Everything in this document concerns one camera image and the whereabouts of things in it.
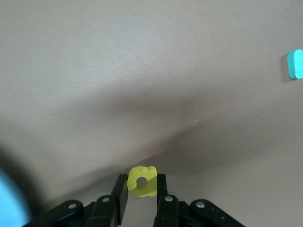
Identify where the teal foam number one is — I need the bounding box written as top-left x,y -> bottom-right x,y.
286,49 -> 303,80

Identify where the blue plate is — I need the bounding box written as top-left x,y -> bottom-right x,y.
0,163 -> 33,227

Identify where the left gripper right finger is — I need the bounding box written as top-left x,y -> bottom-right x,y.
153,174 -> 246,227

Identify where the yellow foam letter d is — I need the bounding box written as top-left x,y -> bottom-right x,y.
127,166 -> 159,198

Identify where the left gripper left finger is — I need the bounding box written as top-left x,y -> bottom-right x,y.
28,174 -> 130,227

